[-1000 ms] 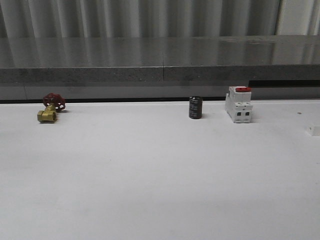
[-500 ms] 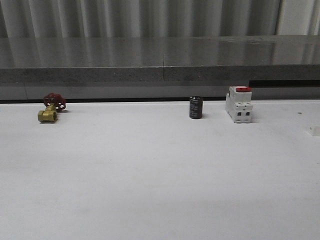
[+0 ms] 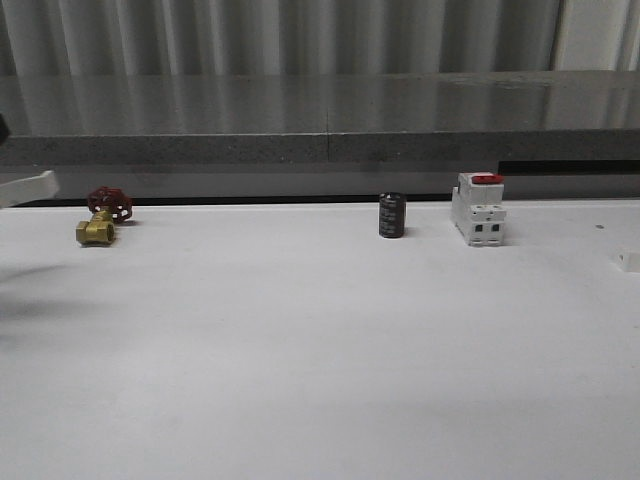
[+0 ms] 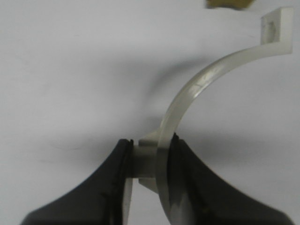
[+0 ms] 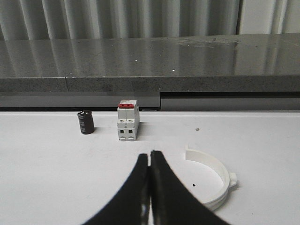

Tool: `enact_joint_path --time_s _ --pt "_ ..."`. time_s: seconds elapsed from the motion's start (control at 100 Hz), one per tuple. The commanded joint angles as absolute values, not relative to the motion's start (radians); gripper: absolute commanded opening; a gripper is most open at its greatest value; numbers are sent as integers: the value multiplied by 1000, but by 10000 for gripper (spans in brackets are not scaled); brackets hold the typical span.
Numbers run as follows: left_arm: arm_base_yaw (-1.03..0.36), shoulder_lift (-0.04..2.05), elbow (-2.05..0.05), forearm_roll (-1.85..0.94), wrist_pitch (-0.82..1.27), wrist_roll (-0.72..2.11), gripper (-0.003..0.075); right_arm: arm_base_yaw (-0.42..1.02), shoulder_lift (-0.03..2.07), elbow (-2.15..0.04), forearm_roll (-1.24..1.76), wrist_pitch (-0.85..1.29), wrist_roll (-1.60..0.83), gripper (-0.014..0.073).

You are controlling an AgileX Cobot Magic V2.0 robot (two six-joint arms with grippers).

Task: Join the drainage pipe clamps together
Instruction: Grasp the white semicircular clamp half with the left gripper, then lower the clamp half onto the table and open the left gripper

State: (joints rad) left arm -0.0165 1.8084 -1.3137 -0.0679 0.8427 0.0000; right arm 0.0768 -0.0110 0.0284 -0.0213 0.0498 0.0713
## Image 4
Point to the white half pipe clamp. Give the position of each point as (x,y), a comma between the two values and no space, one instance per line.
(150,155)

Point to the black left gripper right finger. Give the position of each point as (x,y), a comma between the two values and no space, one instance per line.
(198,196)

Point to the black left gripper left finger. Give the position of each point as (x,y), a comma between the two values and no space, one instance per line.
(102,199)

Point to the brass valve red handwheel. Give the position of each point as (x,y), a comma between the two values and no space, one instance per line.
(232,4)

